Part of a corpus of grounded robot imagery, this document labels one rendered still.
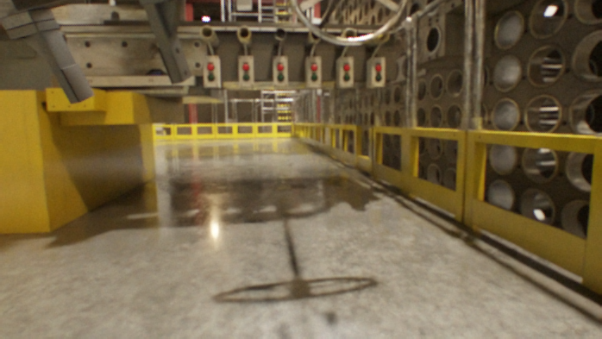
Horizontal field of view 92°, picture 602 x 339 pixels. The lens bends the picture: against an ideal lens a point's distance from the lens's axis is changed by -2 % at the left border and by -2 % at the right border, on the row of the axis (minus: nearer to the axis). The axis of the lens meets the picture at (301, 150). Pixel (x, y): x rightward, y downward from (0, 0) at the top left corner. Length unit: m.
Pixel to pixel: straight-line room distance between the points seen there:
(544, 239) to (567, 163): 1.06
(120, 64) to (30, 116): 0.50
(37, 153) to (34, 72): 0.62
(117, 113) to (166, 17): 1.24
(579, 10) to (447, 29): 0.72
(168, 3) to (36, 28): 0.15
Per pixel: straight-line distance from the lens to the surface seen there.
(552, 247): 1.16
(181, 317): 0.83
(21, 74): 2.14
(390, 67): 1.81
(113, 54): 1.88
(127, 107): 1.56
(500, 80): 2.60
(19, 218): 1.70
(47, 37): 0.44
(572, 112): 2.17
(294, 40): 1.74
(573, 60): 2.18
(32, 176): 1.63
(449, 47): 2.46
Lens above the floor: 0.44
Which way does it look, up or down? 6 degrees down
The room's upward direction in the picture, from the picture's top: 1 degrees counter-clockwise
